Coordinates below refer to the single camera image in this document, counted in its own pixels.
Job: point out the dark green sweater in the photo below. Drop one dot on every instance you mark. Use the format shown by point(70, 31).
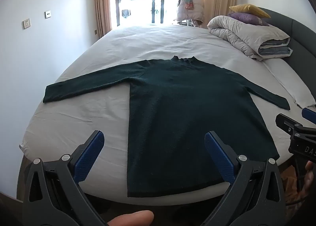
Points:
point(172, 105)

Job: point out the person's right hand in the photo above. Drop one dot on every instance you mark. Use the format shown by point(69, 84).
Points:
point(310, 176)

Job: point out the yellow pillow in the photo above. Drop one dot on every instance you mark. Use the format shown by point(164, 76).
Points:
point(249, 9)

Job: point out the beige wall socket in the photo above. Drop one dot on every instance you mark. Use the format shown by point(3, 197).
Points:
point(26, 23)

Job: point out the white pillow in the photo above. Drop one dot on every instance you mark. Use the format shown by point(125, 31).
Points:
point(291, 78)

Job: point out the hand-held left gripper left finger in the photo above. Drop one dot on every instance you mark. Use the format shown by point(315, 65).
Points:
point(87, 157)

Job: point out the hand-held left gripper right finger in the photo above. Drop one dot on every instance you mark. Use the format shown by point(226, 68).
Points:
point(219, 157)

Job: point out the white padded vest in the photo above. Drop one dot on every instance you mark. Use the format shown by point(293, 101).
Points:
point(190, 15)

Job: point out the grey upholstered headboard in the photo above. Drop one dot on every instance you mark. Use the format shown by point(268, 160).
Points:
point(301, 36)

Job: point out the person's left hand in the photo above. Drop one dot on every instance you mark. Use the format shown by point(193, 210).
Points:
point(130, 219)

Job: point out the bed with white sheet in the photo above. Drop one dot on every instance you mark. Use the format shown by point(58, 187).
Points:
point(172, 41)

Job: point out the folded grey duvet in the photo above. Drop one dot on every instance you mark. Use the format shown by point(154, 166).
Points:
point(237, 31)

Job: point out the purple pillow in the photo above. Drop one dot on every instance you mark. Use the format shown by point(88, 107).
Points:
point(246, 18)

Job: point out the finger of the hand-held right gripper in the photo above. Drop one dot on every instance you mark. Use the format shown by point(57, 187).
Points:
point(310, 115)
point(286, 122)

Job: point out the small dark hanging garment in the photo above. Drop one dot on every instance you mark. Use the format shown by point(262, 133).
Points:
point(125, 13)

